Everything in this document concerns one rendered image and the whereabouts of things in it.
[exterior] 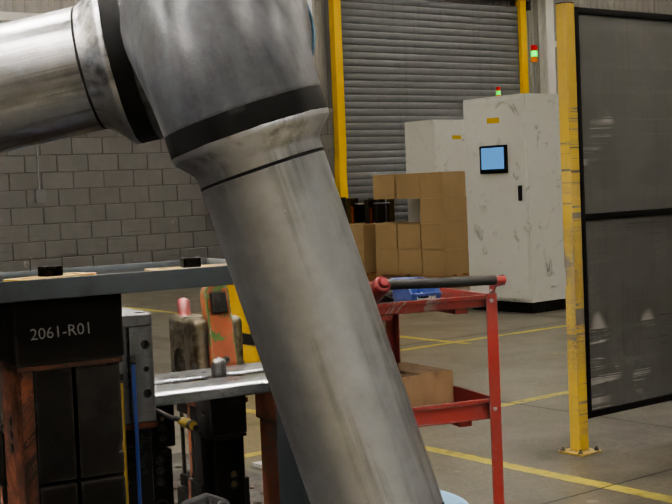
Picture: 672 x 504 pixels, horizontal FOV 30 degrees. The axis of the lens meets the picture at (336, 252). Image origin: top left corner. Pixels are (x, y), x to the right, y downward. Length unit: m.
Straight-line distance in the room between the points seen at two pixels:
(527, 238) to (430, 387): 7.88
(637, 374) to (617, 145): 1.08
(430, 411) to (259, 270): 2.95
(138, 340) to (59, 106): 0.53
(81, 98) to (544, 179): 10.87
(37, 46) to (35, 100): 0.04
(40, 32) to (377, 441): 0.35
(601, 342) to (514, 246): 5.84
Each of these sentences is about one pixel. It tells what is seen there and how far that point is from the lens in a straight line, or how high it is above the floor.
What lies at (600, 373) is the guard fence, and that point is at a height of 0.33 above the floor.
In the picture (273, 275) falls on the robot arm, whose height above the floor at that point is 1.19.
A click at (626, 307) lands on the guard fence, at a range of 5.99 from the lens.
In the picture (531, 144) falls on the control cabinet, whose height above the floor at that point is 1.54.
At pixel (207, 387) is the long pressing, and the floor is 1.00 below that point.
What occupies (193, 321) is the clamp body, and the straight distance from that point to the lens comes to 1.74.
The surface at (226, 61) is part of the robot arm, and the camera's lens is 0.69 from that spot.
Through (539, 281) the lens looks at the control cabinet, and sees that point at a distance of 11.61.
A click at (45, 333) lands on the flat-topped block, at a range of 1.14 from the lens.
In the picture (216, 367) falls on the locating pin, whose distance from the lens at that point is 1.60.
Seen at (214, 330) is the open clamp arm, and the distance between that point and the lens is 1.74.
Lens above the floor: 1.23
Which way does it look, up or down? 3 degrees down
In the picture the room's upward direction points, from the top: 2 degrees counter-clockwise
